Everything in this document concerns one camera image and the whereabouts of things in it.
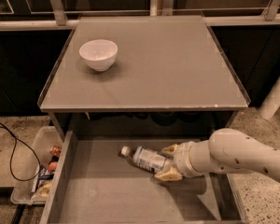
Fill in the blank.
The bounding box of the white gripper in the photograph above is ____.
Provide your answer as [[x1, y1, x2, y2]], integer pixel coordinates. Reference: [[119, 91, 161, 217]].
[[154, 141, 203, 182]]

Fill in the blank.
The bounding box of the blue plastic bottle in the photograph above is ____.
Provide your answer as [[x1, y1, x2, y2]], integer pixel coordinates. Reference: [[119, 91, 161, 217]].
[[119, 146, 172, 174]]

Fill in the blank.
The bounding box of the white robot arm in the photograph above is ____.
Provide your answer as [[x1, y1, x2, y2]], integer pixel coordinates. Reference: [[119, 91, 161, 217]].
[[154, 128, 280, 183]]

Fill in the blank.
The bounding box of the open grey top drawer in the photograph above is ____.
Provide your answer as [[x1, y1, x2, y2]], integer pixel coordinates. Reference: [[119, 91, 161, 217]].
[[39, 132, 249, 224]]

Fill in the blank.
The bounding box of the grey cabinet with counter top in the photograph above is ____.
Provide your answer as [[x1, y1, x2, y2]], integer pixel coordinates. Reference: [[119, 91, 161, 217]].
[[38, 16, 250, 135]]

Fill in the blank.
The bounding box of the orange can in bin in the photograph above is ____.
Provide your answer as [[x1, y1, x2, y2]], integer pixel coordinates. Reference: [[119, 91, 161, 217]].
[[50, 146, 62, 158]]

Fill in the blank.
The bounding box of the red round item in bin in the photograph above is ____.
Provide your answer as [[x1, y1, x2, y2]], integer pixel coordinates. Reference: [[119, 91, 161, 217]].
[[48, 161, 58, 172]]

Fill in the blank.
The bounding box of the clear plastic storage bin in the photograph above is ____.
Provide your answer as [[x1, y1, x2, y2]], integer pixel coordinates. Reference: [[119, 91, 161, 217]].
[[10, 126, 63, 205]]

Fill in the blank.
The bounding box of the dark packet in bin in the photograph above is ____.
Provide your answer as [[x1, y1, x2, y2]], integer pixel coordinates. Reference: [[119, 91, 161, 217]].
[[32, 166, 54, 192]]

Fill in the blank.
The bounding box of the yellow item in bin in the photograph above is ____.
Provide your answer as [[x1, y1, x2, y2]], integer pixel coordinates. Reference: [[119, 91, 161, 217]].
[[35, 181, 52, 198]]

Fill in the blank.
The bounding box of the white ceramic bowl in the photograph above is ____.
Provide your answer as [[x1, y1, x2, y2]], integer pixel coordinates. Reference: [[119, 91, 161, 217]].
[[79, 39, 119, 72]]

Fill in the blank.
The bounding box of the metal window frame rail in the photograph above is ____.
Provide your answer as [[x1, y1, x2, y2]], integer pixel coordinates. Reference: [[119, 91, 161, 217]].
[[0, 0, 280, 31]]

